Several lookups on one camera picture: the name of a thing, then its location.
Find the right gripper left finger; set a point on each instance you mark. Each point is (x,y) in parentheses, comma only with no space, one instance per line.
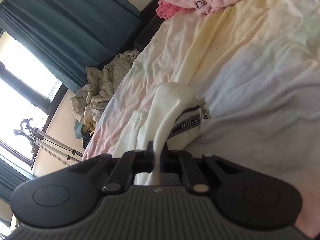
(130,164)

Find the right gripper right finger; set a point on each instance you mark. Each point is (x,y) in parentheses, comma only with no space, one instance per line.
(182,164)

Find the garment steamer stand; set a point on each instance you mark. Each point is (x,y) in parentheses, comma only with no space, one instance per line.
(48,144)

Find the teal cloth on sofa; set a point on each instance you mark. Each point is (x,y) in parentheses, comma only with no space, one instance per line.
(77,130)

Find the beige quilted jacket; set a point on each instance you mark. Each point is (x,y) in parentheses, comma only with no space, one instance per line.
(90,101)

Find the left teal curtain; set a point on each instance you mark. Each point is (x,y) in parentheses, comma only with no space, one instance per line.
(11,177)

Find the teal curtain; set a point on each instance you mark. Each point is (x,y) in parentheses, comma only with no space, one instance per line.
(69,35)
(11,177)

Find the black framed window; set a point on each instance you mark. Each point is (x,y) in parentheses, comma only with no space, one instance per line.
(30,96)

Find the pastel bed sheet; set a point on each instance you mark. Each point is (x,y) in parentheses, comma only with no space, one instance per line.
(257,65)

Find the black leather sofa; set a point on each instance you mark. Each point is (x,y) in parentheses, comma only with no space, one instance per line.
(147,25)

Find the hot pink fluffy cloth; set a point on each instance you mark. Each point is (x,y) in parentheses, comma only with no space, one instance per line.
(166,10)

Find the right teal curtain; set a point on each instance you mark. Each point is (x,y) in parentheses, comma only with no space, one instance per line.
(69,35)

